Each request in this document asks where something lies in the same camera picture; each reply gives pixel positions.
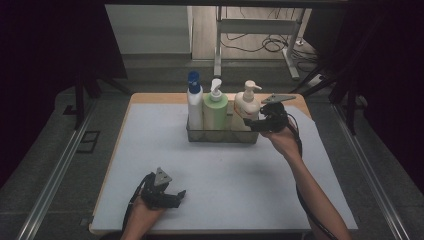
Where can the person's right hand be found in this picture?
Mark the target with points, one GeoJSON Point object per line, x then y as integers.
{"type": "Point", "coordinates": [283, 141]}

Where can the green pump bottle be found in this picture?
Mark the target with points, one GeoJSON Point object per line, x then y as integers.
{"type": "Point", "coordinates": [215, 113]}

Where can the white bottle with blue cap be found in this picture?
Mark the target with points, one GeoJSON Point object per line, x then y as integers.
{"type": "Point", "coordinates": [195, 110]}

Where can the white partition panel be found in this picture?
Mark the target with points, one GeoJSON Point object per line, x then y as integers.
{"type": "Point", "coordinates": [150, 30]}

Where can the metal floor rail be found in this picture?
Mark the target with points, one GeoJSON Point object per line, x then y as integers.
{"type": "Point", "coordinates": [370, 173]}
{"type": "Point", "coordinates": [53, 180]}

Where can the cream pump bottle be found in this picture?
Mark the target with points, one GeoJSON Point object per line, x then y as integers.
{"type": "Point", "coordinates": [245, 106]}

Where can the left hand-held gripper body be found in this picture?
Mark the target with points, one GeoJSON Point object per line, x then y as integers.
{"type": "Point", "coordinates": [156, 195]}

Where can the white table mat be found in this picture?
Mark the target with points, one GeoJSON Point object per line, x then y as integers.
{"type": "Point", "coordinates": [216, 173]}

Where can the dark curtain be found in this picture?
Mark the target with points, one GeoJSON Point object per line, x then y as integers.
{"type": "Point", "coordinates": [393, 83]}
{"type": "Point", "coordinates": [40, 66]}

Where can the white desk frame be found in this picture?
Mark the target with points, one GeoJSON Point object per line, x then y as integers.
{"type": "Point", "coordinates": [253, 26]}

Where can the metal mesh basket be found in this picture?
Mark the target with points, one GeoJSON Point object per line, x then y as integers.
{"type": "Point", "coordinates": [216, 136]}

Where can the black metal stand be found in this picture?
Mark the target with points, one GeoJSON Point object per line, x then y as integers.
{"type": "Point", "coordinates": [350, 100]}
{"type": "Point", "coordinates": [79, 100]}

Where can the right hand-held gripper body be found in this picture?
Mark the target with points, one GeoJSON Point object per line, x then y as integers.
{"type": "Point", "coordinates": [275, 115]}

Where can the person's left hand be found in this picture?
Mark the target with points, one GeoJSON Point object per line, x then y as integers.
{"type": "Point", "coordinates": [143, 216]}

